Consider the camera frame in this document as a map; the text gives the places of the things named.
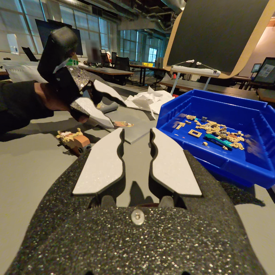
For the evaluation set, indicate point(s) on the white plastic sheet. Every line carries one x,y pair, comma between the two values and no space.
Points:
21,70

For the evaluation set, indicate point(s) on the white bar stand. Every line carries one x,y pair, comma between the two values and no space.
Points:
193,69

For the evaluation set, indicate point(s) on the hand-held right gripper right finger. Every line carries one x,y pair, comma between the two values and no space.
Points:
174,171

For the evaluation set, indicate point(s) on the black office chair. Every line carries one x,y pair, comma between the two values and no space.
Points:
122,63

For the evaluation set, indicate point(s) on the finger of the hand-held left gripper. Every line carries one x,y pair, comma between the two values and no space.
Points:
94,113
105,88

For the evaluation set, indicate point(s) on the person's left forearm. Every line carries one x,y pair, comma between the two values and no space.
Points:
17,101

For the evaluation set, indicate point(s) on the person's left hand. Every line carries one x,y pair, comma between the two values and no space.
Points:
51,96

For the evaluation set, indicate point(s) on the black panel with wooden rim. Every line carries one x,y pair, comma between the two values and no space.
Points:
214,32

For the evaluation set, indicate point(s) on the tan rectangular frame brick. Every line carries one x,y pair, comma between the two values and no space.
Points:
190,132

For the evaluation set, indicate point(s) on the blue plastic bin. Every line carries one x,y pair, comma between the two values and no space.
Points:
214,165

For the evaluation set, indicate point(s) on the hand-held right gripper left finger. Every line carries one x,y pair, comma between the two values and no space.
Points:
101,167

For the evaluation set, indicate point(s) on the crumpled white paper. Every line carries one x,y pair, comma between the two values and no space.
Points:
148,98

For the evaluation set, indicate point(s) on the yellow storage bin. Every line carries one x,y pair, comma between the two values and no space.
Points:
147,64

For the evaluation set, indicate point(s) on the pile of tan bricks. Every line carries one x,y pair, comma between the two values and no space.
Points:
214,126

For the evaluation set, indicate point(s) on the large dark display screen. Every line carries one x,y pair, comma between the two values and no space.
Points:
42,32

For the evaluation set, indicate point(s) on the brown and tan brick model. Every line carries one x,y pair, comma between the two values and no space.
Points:
80,141

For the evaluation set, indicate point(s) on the white wall box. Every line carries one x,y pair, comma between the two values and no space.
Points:
12,44

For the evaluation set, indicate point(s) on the wooden edged background table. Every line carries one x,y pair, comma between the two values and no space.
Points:
111,72

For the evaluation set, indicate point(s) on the grey instruction booklet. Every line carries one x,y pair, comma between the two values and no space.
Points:
137,129

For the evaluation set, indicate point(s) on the framed display screen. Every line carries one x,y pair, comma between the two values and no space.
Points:
265,70

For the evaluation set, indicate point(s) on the teal curved brick piece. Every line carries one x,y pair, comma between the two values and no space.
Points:
217,139

